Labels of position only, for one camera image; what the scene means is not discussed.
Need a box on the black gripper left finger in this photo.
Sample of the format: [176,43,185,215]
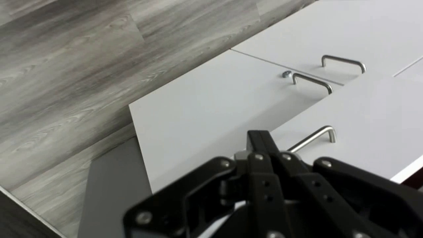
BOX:
[123,129,294,238]

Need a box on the silver base cabinet handle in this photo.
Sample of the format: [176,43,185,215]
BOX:
[291,71,334,95]
[320,52,368,75]

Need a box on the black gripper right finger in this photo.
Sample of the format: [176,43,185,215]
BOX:
[266,130,423,238]

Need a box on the silver drawer handle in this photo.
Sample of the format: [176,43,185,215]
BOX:
[287,124,337,154]

